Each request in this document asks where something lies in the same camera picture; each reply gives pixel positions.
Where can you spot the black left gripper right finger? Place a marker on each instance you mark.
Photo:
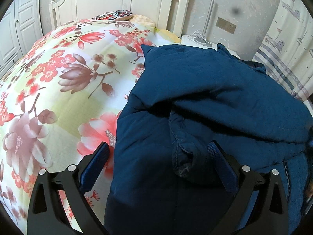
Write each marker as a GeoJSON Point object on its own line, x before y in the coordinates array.
{"type": "Point", "coordinates": [259, 205]}

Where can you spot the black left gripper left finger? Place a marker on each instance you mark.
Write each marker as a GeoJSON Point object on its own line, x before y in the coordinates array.
{"type": "Point", "coordinates": [46, 214]}

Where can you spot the navy blue puffer jacket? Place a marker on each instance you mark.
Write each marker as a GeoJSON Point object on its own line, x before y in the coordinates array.
{"type": "Point", "coordinates": [165, 180]}

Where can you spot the floral bed quilt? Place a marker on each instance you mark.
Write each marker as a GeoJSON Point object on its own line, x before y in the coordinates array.
{"type": "Point", "coordinates": [63, 98]}

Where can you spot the patterned window curtain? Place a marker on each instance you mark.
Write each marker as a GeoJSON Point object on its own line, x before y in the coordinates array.
{"type": "Point", "coordinates": [286, 50]}

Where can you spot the slim white desk lamp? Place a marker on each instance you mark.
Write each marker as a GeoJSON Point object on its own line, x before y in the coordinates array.
{"type": "Point", "coordinates": [200, 36]}

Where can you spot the white wardrobe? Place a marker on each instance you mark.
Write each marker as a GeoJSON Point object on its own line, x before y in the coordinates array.
{"type": "Point", "coordinates": [20, 29]}

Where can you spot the white nightstand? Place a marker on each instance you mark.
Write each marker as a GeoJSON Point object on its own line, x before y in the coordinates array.
{"type": "Point", "coordinates": [189, 41]}

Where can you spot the yellow pillow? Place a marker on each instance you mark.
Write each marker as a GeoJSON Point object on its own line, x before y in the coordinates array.
{"type": "Point", "coordinates": [168, 35]}

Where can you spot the patterned round cushion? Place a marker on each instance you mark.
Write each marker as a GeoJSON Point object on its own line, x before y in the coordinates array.
{"type": "Point", "coordinates": [118, 15]}

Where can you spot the peach pillow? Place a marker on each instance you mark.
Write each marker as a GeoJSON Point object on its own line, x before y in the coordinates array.
{"type": "Point", "coordinates": [143, 20]}

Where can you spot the white wooden headboard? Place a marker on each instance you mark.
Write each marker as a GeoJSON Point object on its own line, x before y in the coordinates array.
{"type": "Point", "coordinates": [63, 11]}

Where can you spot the gold wall socket plate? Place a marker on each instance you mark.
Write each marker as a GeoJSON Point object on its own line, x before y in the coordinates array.
{"type": "Point", "coordinates": [225, 25]}

